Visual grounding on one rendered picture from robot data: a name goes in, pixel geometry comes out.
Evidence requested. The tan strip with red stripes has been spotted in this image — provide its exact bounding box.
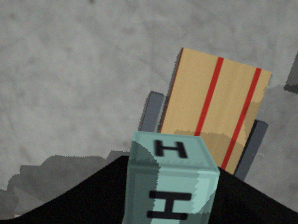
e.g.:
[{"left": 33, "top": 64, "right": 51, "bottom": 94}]
[{"left": 158, "top": 47, "right": 271, "bottom": 176}]

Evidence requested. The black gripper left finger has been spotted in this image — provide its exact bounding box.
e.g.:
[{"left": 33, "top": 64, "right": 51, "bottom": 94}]
[{"left": 0, "top": 156, "right": 129, "bottom": 224}]

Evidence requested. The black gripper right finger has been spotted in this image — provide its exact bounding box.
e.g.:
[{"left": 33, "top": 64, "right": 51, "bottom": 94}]
[{"left": 208, "top": 165, "right": 298, "bottom": 224}]

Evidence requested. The teal cube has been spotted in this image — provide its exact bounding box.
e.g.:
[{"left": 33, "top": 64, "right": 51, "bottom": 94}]
[{"left": 124, "top": 131, "right": 221, "bottom": 224}]

